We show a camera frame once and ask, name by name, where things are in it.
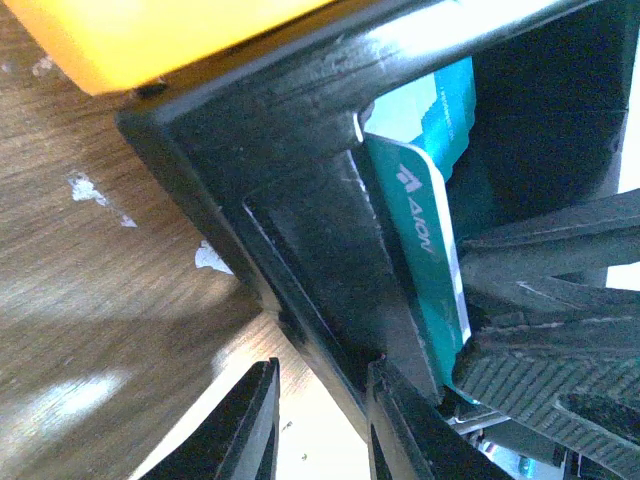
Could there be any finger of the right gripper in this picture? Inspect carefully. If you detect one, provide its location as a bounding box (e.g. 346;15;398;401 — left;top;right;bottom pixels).
458;190;639;313
452;309;639;478

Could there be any yellow storage bin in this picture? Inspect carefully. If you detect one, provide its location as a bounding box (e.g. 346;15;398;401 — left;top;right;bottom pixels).
6;0;324;95

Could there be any black bin with teal cards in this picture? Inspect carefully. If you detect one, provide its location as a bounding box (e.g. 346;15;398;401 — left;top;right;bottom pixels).
116;1;639;432

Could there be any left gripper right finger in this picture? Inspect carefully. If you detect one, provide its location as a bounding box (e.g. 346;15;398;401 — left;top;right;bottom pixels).
366;359;510;480

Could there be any teal card stack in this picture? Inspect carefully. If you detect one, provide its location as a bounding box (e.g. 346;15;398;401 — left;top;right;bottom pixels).
365;57;476;180

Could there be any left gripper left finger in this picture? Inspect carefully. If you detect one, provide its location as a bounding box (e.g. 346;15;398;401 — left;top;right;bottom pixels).
143;357;280;480

